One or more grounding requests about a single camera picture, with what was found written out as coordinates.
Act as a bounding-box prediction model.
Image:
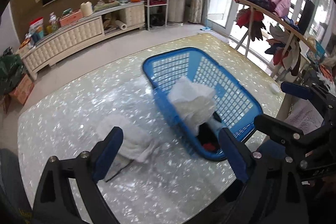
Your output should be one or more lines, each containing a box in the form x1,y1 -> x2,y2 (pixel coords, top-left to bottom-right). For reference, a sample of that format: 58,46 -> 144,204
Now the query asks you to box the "white quilted towel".
168,77 -> 216,136

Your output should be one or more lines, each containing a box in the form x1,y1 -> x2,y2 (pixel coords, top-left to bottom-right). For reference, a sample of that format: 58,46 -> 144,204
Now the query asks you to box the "white soap bar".
270,83 -> 281,94

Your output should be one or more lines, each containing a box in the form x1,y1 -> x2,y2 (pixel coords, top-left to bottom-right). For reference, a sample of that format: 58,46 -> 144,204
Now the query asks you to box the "wooden clothes rack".
219,0 -> 318,79

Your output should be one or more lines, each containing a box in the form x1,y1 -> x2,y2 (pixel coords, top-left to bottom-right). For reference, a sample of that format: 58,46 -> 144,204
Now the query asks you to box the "black clothing in basket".
197,123 -> 221,153

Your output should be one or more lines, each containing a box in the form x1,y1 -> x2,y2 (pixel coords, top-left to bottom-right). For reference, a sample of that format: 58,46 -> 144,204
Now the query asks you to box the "grey speckled square cloth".
104,154 -> 133,182

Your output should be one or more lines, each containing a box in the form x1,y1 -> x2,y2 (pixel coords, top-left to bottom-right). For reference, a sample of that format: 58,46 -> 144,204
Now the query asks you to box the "white ribbed fluffy cloth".
96,113 -> 159,162

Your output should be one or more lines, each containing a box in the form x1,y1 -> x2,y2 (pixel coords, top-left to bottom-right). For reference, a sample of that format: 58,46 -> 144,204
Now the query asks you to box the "cardboard box on floor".
9,74 -> 35,105

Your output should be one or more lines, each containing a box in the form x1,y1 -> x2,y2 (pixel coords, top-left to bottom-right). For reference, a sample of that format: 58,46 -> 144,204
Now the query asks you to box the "cream tufted TV cabinet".
19,1 -> 145,80

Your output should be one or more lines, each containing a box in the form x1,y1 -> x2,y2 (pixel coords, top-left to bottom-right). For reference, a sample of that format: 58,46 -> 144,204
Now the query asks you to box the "red white package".
29,17 -> 45,43

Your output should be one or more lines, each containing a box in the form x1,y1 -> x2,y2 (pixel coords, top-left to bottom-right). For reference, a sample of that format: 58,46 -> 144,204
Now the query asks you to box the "pink box on cabinet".
59,10 -> 83,27

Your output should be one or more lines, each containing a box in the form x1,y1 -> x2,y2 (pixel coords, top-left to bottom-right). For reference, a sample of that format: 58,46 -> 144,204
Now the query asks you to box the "white paper roll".
115,20 -> 127,30

